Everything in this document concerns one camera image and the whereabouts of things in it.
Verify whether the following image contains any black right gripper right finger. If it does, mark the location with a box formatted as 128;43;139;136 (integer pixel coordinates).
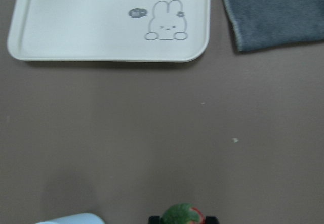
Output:
205;216;218;224

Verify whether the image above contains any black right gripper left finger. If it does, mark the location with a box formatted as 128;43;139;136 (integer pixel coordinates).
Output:
148;216;161;224

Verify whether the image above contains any red strawberry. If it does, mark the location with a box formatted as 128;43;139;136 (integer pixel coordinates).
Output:
161;203;205;224

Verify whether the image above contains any light blue plastic cup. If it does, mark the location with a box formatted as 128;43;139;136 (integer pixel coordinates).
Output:
38;213;105;224

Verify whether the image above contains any cream rabbit serving tray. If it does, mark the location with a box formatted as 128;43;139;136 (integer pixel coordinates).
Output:
7;0;210;62

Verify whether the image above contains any grey folded cloth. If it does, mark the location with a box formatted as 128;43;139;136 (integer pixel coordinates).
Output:
223;0;323;52

